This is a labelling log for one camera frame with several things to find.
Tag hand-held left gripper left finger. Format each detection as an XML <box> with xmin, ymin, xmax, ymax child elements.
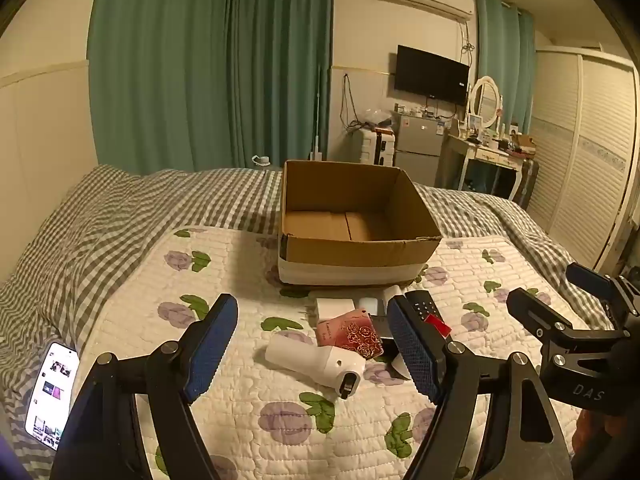
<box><xmin>50</xmin><ymin>292</ymin><xmax>240</xmax><ymax>480</ymax></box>

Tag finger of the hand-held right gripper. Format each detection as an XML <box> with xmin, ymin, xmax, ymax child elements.
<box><xmin>506</xmin><ymin>287</ymin><xmax>577</xmax><ymax>342</ymax></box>
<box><xmin>566</xmin><ymin>262</ymin><xmax>619</xmax><ymax>307</ymax></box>

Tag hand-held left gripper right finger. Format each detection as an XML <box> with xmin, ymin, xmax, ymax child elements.
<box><xmin>386</xmin><ymin>294</ymin><xmax>573</xmax><ymax>480</ymax></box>

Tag black remote control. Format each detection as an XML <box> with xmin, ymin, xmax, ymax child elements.
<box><xmin>403</xmin><ymin>289</ymin><xmax>446</xmax><ymax>322</ymax></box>

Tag pink floral box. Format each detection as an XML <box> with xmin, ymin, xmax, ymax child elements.
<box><xmin>315</xmin><ymin>309</ymin><xmax>385</xmax><ymax>361</ymax></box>

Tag white charger adapter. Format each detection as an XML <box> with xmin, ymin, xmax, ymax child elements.
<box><xmin>313</xmin><ymin>297</ymin><xmax>357</xmax><ymax>322</ymax></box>

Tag white handheld device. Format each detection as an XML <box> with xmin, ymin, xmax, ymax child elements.
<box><xmin>264</xmin><ymin>332</ymin><xmax>365</xmax><ymax>401</ymax></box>

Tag brown cardboard box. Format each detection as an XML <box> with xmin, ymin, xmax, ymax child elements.
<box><xmin>276</xmin><ymin>159</ymin><xmax>444</xmax><ymax>286</ymax></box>

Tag person's right hand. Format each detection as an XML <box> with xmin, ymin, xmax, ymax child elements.
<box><xmin>571</xmin><ymin>405</ymin><xmax>640</xmax><ymax>467</ymax></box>

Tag red small packet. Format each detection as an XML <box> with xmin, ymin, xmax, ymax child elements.
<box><xmin>425</xmin><ymin>313</ymin><xmax>453</xmax><ymax>337</ymax></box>

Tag floral quilted mat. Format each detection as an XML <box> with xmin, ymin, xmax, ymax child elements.
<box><xmin>75</xmin><ymin>224</ymin><xmax>603</xmax><ymax>480</ymax></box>

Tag white louvred wardrobe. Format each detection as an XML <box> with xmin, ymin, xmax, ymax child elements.
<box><xmin>526</xmin><ymin>44</ymin><xmax>640</xmax><ymax>272</ymax></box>

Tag white dressing table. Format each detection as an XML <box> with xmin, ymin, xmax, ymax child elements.
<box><xmin>439</xmin><ymin>131</ymin><xmax>540</xmax><ymax>202</ymax></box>

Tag smartphone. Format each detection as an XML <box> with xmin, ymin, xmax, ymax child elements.
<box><xmin>23</xmin><ymin>341</ymin><xmax>80</xmax><ymax>454</ymax></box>

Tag grey fridge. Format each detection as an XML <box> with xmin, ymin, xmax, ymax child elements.
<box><xmin>394</xmin><ymin>110</ymin><xmax>449</xmax><ymax>189</ymax></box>

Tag white oval mirror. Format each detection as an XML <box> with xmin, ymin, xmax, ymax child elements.
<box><xmin>467</xmin><ymin>75</ymin><xmax>503</xmax><ymax>129</ymax></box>

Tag white suitcase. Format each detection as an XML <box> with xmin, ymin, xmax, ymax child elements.
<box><xmin>357</xmin><ymin>127</ymin><xmax>397</xmax><ymax>166</ymax></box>

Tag narrow green curtain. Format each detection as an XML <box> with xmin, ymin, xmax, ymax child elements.
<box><xmin>475</xmin><ymin>0</ymin><xmax>536</xmax><ymax>134</ymax></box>

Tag clear plastic bag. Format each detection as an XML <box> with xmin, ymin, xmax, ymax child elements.
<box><xmin>362</xmin><ymin>107</ymin><xmax>397</xmax><ymax>129</ymax></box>

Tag white pole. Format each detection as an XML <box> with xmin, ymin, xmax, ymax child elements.
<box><xmin>311</xmin><ymin>62</ymin><xmax>324</xmax><ymax>162</ymax></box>

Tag wide green curtain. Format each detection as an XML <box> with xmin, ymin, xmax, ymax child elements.
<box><xmin>87</xmin><ymin>0</ymin><xmax>335</xmax><ymax>177</ymax></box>

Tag black wall television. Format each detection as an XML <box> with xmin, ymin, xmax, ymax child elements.
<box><xmin>394</xmin><ymin>44</ymin><xmax>471</xmax><ymax>107</ymax></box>

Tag hanging wall cables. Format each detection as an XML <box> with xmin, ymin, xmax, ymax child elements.
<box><xmin>339</xmin><ymin>72</ymin><xmax>363</xmax><ymax>132</ymax></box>

